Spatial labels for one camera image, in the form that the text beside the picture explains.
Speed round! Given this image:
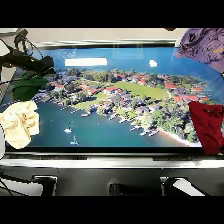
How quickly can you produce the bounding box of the dark green garment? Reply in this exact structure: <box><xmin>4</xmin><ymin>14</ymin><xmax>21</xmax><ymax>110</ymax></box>
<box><xmin>0</xmin><ymin>54</ymin><xmax>57</xmax><ymax>103</ymax></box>

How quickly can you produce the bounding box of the red T-shirt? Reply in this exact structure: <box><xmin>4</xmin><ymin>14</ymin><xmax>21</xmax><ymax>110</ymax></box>
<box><xmin>187</xmin><ymin>101</ymin><xmax>224</xmax><ymax>156</ymax></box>

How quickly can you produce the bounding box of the cream garment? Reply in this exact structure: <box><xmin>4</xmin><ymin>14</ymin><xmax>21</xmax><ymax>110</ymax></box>
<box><xmin>0</xmin><ymin>100</ymin><xmax>41</xmax><ymax>150</ymax></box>

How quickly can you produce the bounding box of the purple garment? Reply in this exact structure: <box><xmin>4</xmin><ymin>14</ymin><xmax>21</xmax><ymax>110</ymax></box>
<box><xmin>174</xmin><ymin>27</ymin><xmax>224</xmax><ymax>74</ymax></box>

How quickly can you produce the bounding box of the silver frame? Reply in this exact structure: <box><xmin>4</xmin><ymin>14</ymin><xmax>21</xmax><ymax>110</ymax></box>
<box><xmin>0</xmin><ymin>151</ymin><xmax>224</xmax><ymax>197</ymax></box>

